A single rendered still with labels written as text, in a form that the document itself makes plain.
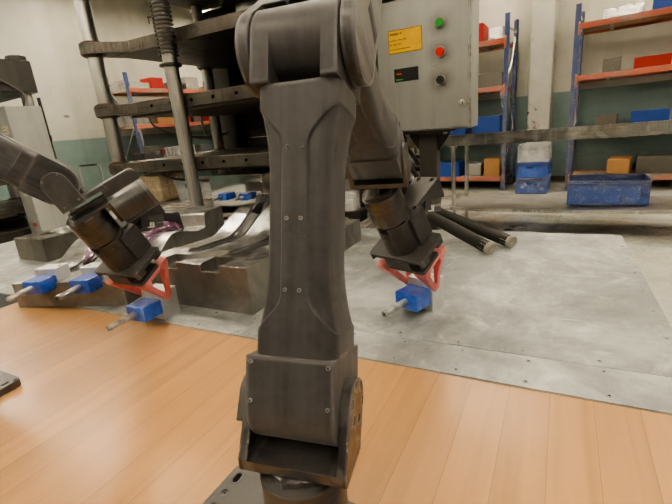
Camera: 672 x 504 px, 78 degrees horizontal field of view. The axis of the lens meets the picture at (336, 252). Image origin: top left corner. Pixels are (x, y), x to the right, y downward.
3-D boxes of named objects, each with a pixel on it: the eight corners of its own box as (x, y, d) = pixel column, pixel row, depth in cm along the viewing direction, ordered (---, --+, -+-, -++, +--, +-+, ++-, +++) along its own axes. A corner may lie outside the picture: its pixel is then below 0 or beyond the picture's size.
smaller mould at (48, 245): (48, 262, 124) (41, 239, 122) (20, 259, 130) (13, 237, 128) (108, 243, 141) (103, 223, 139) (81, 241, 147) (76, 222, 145)
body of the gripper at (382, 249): (393, 234, 71) (377, 201, 67) (445, 242, 64) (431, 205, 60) (372, 261, 68) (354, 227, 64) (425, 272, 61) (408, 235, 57)
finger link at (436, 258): (421, 269, 74) (404, 230, 68) (458, 276, 69) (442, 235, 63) (402, 297, 71) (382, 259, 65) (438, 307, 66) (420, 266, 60)
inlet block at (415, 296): (397, 334, 63) (396, 301, 61) (372, 325, 66) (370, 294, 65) (444, 304, 72) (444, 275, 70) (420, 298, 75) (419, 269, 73)
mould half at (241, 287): (253, 315, 74) (241, 243, 70) (152, 300, 86) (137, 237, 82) (361, 239, 117) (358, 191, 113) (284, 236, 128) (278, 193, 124)
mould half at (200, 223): (127, 305, 84) (114, 254, 81) (19, 307, 89) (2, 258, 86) (227, 239, 131) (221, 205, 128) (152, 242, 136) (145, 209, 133)
